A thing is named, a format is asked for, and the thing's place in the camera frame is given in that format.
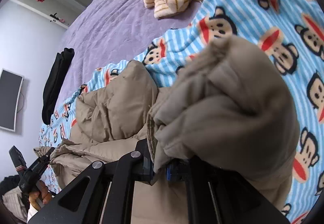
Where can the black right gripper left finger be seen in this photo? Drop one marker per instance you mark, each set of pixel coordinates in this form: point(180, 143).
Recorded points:
point(102, 193)

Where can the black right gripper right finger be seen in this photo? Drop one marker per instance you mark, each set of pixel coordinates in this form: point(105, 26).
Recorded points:
point(216, 195)

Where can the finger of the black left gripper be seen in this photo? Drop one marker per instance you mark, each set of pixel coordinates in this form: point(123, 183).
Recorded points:
point(41, 163)

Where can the tan quilted down jacket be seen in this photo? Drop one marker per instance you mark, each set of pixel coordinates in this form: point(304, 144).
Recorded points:
point(229, 107)

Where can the white sleeved left forearm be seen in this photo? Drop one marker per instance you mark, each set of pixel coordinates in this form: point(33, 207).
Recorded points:
point(33, 209)

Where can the pile of dark clothes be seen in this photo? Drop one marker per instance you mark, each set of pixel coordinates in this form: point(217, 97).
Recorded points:
point(13, 199)

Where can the person's left hand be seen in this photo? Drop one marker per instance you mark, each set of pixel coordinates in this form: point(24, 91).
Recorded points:
point(43, 194)

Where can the black folded garment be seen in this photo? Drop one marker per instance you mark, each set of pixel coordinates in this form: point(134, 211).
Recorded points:
point(55, 81)

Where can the purple bed cover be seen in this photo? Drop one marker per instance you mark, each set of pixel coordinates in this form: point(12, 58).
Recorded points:
point(109, 31)

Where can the blue striped monkey blanket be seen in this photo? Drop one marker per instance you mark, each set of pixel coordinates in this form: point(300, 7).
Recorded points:
point(251, 23)

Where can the wall mounted flat television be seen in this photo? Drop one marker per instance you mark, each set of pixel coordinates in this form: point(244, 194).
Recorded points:
point(10, 87)

